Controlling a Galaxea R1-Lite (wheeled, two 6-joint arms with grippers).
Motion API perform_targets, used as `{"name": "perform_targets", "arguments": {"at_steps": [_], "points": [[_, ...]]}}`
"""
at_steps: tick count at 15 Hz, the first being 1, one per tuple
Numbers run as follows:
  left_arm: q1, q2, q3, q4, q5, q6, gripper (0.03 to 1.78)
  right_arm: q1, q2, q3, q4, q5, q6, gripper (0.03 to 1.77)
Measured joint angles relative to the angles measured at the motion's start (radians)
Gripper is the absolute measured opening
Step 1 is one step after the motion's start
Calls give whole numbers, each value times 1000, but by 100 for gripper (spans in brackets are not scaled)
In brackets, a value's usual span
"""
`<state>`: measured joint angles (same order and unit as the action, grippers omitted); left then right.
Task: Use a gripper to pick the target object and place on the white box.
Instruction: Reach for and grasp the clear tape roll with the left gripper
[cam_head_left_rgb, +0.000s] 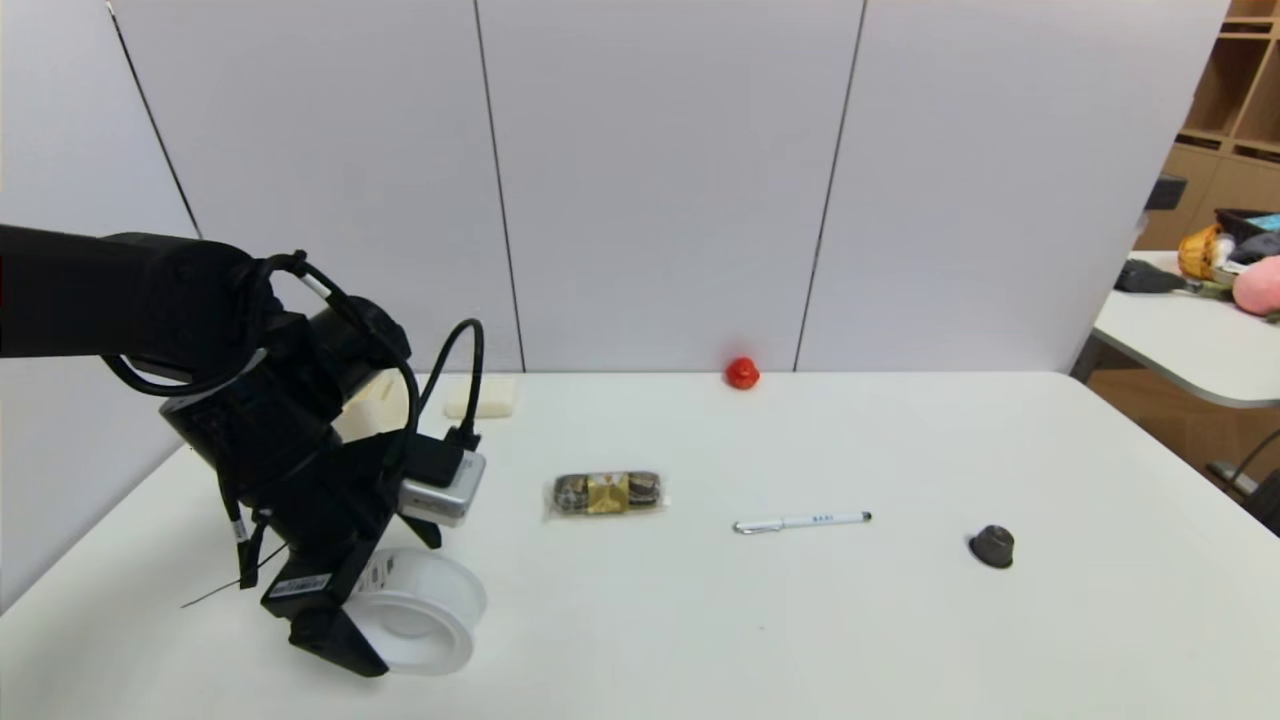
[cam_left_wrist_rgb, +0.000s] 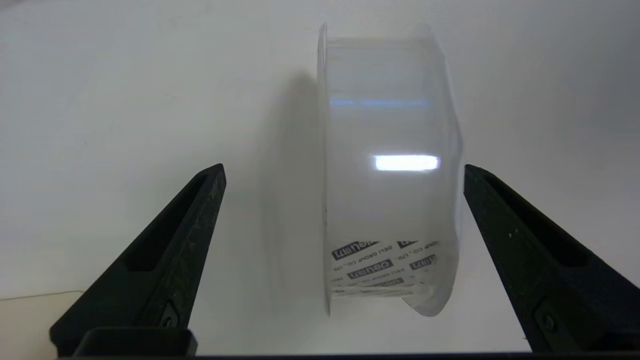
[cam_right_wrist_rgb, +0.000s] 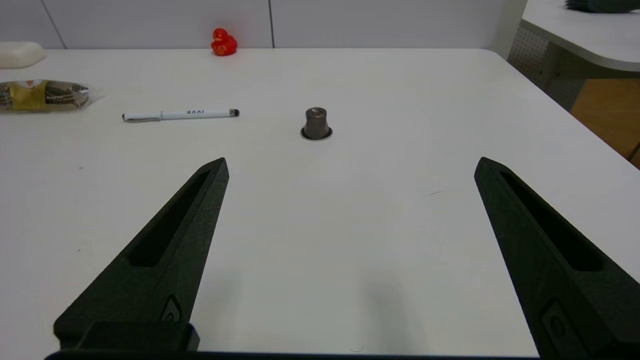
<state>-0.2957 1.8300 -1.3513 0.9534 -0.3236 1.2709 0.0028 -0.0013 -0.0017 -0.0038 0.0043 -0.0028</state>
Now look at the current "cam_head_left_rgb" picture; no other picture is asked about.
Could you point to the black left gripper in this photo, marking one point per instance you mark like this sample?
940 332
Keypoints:
308 589

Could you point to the white tape roll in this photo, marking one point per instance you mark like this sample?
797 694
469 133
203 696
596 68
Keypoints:
430 610

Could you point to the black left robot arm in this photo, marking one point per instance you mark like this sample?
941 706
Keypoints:
120 290

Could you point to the white box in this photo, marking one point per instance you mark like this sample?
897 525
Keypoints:
380 405

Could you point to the black object on side table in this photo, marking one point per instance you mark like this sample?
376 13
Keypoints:
1148 277

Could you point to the cream rounded block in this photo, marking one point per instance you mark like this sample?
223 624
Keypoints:
482 397

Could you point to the clear wrapped snack packet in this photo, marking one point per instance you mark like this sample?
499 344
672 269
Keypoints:
606 493

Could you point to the red rubber duck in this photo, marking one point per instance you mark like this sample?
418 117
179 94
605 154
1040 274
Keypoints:
742 373

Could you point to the white pen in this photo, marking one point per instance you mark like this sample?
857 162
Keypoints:
800 521

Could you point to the brown coffee capsule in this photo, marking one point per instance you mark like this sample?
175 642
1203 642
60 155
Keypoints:
993 546

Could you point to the white side table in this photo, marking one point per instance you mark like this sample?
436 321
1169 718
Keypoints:
1190 340

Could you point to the pink plush toy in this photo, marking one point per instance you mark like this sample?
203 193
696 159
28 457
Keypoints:
1258 285

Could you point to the black tray with teal item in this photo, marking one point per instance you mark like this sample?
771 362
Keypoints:
1250 222

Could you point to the wooden shelf unit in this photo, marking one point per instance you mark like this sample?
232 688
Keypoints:
1225 110

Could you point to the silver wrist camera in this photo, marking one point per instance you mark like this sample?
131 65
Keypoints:
445 490

